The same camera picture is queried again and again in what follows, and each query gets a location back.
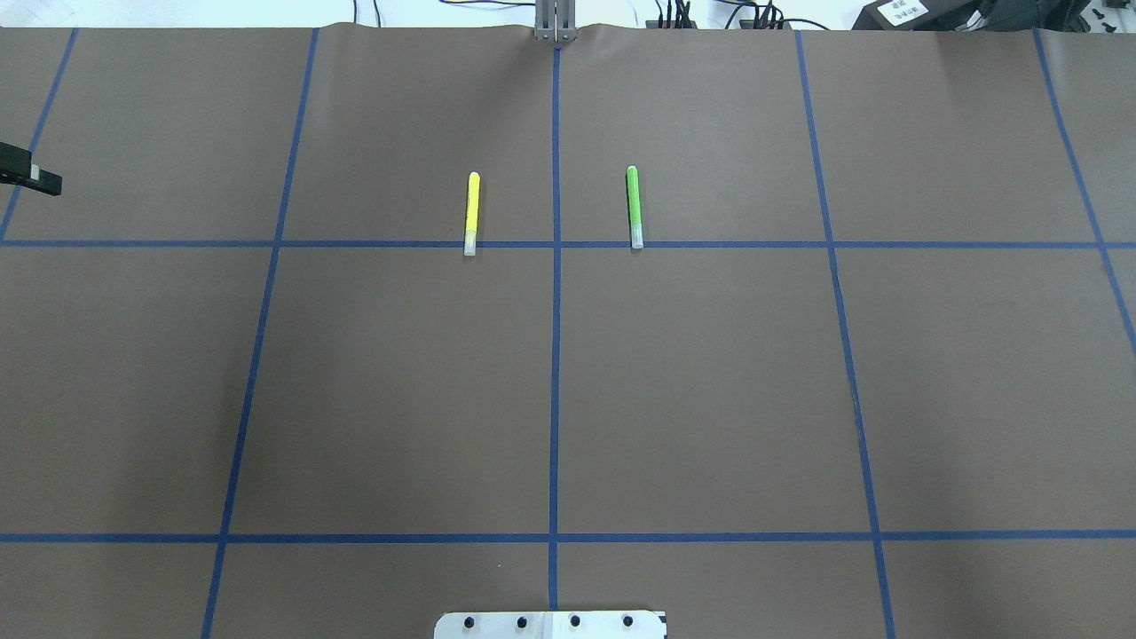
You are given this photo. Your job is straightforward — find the black power adapter box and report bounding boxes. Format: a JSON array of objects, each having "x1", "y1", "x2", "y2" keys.
[{"x1": 851, "y1": 1, "x2": 982, "y2": 31}]

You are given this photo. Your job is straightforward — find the yellow highlighter marker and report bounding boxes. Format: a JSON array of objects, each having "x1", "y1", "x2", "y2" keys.
[{"x1": 462, "y1": 171, "x2": 482, "y2": 257}]

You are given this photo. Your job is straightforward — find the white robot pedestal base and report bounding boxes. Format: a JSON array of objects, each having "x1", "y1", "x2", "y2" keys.
[{"x1": 433, "y1": 609, "x2": 668, "y2": 638}]

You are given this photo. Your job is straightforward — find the green highlighter marker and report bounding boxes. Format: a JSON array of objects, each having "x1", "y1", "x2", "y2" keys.
[{"x1": 625, "y1": 165, "x2": 644, "y2": 250}]

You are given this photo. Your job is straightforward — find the aluminium frame post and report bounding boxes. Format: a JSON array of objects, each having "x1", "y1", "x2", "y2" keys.
[{"x1": 532, "y1": 0, "x2": 579, "y2": 44}]

